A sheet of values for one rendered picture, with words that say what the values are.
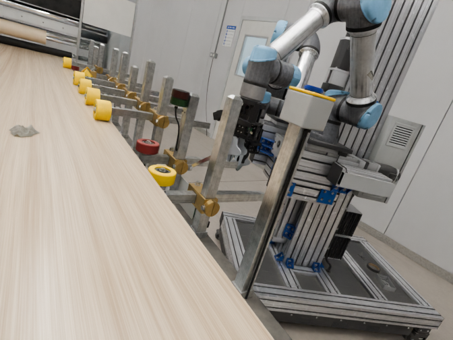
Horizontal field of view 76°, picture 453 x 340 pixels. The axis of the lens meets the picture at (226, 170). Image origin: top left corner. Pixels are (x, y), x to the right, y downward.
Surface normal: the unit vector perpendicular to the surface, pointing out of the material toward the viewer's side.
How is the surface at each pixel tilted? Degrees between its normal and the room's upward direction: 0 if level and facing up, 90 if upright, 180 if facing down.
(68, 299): 0
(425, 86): 90
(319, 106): 90
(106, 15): 90
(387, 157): 90
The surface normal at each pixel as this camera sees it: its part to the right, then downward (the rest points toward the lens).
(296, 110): -0.82, -0.04
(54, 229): 0.26, -0.91
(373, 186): 0.13, 0.35
